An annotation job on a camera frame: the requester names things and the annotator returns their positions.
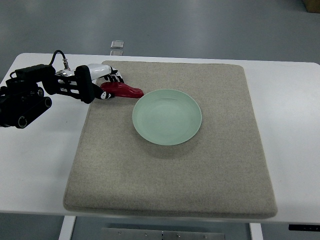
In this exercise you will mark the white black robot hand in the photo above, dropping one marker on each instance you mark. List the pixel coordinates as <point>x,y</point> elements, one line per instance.
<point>97,71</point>

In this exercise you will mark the red pepper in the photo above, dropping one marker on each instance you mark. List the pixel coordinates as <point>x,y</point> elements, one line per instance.
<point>120,89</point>

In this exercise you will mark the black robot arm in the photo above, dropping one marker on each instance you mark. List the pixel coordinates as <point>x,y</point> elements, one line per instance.
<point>23,99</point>

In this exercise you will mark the pale green plate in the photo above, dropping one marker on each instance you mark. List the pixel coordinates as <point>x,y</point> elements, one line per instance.
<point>167,117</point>

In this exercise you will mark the floor socket cover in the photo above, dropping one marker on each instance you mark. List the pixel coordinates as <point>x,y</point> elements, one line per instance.
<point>117,44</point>

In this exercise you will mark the beige felt mat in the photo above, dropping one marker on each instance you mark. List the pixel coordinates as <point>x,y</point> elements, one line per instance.
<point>213,169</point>

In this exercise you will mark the white left table leg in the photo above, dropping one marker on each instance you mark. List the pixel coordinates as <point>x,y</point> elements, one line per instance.
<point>67,228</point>

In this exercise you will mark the white table leg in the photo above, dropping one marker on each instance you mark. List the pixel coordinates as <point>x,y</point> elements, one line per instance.
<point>67,228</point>
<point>256,231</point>

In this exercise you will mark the grey metal table crossbar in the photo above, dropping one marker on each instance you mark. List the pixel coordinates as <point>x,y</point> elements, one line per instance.
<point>148,234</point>

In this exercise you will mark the white right table leg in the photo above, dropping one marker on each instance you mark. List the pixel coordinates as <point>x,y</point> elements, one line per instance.
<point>256,231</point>

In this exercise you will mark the cardboard box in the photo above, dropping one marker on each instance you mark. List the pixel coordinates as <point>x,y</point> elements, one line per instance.
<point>312,6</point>

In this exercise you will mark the black table control panel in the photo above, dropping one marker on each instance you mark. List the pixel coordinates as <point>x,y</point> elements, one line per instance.
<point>304,227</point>

